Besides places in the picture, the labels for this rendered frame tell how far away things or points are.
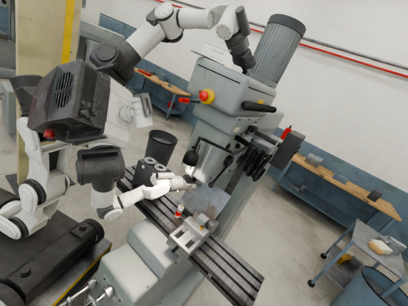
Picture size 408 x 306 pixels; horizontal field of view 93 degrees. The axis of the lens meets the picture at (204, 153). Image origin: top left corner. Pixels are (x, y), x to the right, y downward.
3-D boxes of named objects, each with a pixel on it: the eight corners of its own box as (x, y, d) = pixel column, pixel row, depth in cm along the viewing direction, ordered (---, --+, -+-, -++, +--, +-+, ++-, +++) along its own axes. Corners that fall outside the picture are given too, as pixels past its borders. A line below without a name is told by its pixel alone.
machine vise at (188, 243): (184, 261, 105) (192, 248, 100) (165, 243, 110) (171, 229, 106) (215, 229, 134) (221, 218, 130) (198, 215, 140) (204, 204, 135)
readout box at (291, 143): (283, 172, 109) (304, 139, 101) (268, 163, 113) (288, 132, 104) (289, 165, 126) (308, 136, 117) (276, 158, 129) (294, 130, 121)
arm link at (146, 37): (172, 25, 91) (137, 57, 90) (159, -4, 79) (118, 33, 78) (187, 34, 86) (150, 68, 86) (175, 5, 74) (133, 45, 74)
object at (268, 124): (240, 144, 110) (257, 110, 102) (209, 125, 119) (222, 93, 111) (274, 134, 176) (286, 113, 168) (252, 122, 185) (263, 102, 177)
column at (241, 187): (190, 286, 188) (271, 149, 127) (158, 251, 207) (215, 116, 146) (215, 255, 230) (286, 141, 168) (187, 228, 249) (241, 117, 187)
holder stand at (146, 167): (153, 197, 139) (161, 174, 131) (132, 180, 146) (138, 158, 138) (164, 190, 150) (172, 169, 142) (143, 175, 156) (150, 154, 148)
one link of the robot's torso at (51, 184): (17, 200, 98) (8, 112, 81) (51, 184, 114) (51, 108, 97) (40, 212, 96) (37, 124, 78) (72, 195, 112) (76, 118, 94)
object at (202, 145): (190, 175, 103) (204, 141, 95) (184, 171, 105) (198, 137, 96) (194, 173, 106) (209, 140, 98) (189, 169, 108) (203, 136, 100)
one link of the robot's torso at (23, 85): (-1, 78, 79) (28, 70, 74) (33, 79, 91) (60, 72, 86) (26, 144, 87) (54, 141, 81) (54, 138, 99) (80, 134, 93)
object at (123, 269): (111, 356, 120) (133, 303, 97) (85, 312, 133) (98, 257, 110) (189, 271, 187) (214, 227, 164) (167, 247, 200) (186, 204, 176)
